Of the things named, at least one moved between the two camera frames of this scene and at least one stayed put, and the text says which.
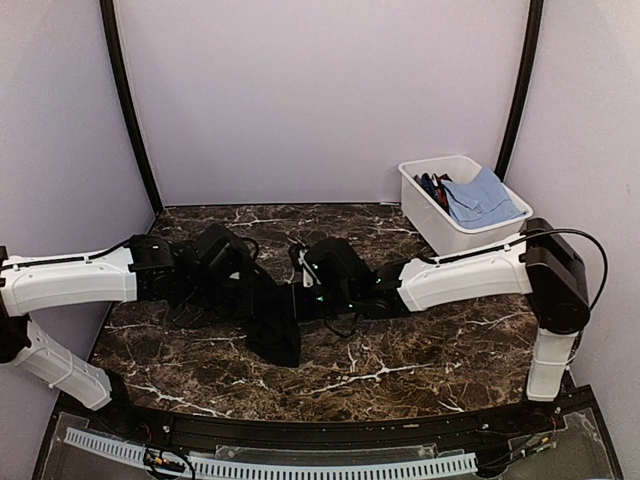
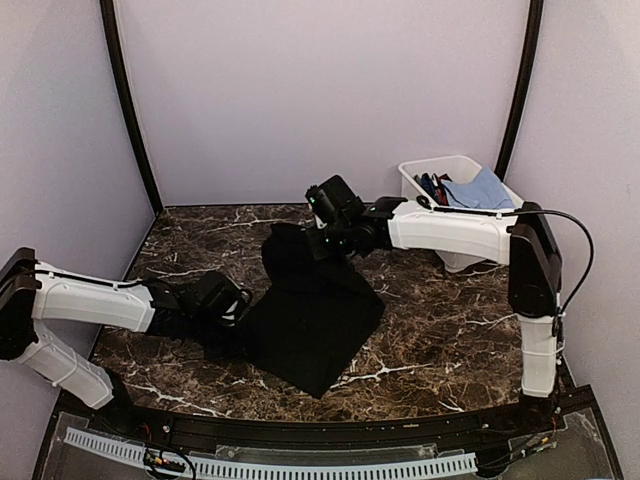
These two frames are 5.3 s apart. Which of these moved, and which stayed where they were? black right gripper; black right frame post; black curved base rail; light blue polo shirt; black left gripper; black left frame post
Moved: black left gripper; black right gripper
Stayed: light blue polo shirt; black curved base rail; black right frame post; black left frame post
